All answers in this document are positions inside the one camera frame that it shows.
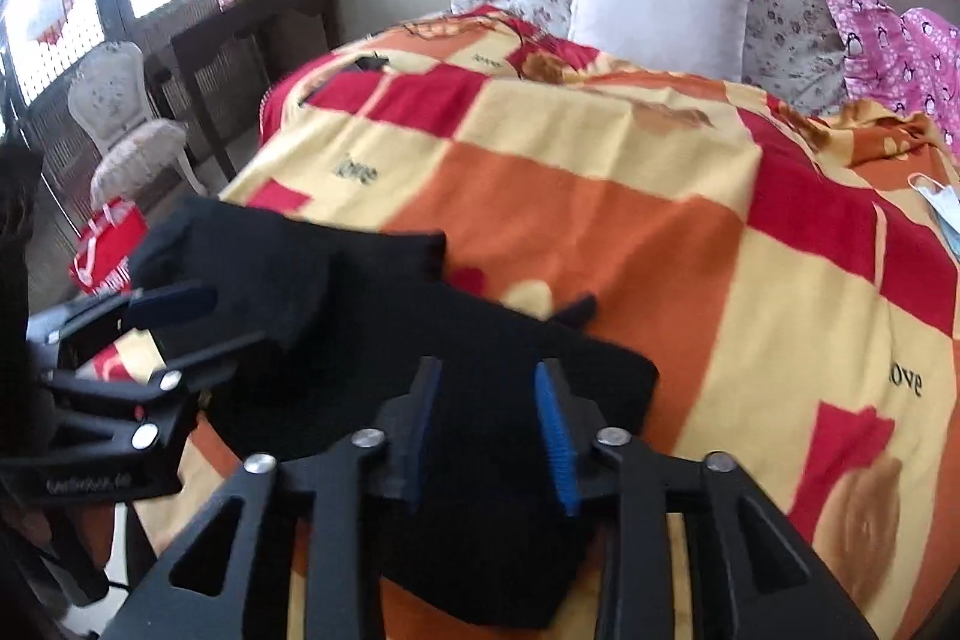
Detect red shopping bag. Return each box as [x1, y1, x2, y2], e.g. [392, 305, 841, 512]
[68, 198, 148, 294]

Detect white upholstered chair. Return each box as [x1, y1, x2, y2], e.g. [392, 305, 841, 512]
[67, 42, 206, 209]

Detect white square pillow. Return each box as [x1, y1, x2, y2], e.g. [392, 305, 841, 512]
[568, 0, 750, 83]

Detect dark wooden desk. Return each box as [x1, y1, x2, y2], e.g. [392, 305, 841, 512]
[146, 0, 343, 179]

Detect pink penguin blanket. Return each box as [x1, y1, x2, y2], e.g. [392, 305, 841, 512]
[825, 0, 960, 156]

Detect black pants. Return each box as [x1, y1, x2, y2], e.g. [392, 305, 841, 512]
[130, 198, 658, 629]

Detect black smartphone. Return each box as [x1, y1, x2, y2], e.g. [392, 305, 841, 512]
[350, 55, 389, 73]

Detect red orange checked blanket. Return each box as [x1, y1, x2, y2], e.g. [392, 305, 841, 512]
[89, 3, 960, 640]

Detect light blue face mask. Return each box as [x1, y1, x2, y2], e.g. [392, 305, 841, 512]
[908, 172, 960, 259]

